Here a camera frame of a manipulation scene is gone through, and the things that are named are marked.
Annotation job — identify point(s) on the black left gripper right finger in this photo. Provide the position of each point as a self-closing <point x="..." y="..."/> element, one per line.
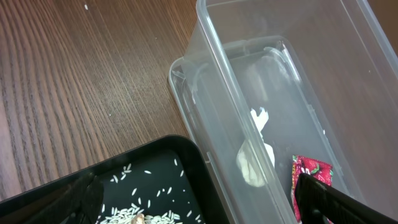
<point x="319" y="203"/>

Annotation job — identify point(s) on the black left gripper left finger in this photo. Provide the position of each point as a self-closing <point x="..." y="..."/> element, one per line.
<point x="76" y="202"/>

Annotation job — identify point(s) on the red snack wrapper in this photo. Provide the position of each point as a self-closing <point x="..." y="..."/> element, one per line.
<point x="320" y="170"/>

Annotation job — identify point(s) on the rice and food scraps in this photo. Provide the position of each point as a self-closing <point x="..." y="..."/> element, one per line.
<point x="155" y="191"/>

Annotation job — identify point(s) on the black waste tray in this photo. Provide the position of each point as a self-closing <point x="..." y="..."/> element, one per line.
<point x="184" y="149"/>

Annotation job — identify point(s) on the crumpled white tissue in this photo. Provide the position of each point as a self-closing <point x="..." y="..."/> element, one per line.
<point x="246" y="158"/>

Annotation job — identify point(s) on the clear plastic bin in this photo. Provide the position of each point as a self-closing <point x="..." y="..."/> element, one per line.
<point x="327" y="75"/>

